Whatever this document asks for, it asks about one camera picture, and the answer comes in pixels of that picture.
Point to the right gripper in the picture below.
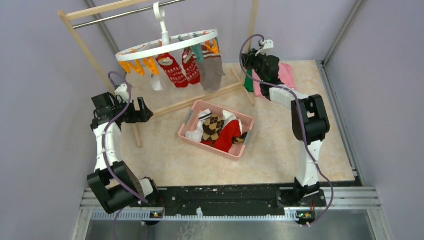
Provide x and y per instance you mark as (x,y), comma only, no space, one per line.
(249,57)

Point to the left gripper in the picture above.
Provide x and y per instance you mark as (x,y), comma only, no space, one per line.
(140,116)

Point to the grey sock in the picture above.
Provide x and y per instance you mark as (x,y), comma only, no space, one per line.
(211,73)

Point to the red patterned sock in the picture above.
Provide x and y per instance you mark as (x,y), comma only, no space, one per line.
(173,70)
(191,70)

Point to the brown argyle sock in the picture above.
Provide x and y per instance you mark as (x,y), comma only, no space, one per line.
(212,128)

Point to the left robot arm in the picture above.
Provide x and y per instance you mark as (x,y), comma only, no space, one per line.
(112,182)

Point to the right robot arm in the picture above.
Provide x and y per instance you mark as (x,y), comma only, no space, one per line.
(309,119)

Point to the white round clip hanger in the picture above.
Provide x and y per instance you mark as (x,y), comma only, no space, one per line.
(166,43)

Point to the green cloth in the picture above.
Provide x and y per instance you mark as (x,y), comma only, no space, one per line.
(249,85)

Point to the pink cloth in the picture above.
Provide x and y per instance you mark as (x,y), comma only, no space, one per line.
(285,74)

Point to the white hanging sock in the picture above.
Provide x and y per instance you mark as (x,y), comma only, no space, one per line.
(157,83)

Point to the white black-striped sock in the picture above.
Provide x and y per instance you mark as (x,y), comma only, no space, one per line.
(197,134)

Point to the red white sock in basket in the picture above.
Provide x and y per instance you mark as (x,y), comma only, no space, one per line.
(231,134)

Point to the pink plastic basket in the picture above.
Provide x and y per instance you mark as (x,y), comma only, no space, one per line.
(191,121)

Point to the wooden drying rack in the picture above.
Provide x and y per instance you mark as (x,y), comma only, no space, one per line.
(231,18)

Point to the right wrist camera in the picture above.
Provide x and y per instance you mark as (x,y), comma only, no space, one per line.
(265,46)

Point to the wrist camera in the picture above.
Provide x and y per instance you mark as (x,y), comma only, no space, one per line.
(265,46)
(122,93)

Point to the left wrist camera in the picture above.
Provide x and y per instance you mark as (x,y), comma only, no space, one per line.
(122,93)

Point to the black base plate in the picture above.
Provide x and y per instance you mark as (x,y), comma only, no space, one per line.
(251,200)

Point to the aluminium frame rail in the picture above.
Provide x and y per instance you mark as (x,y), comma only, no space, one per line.
(351,213)

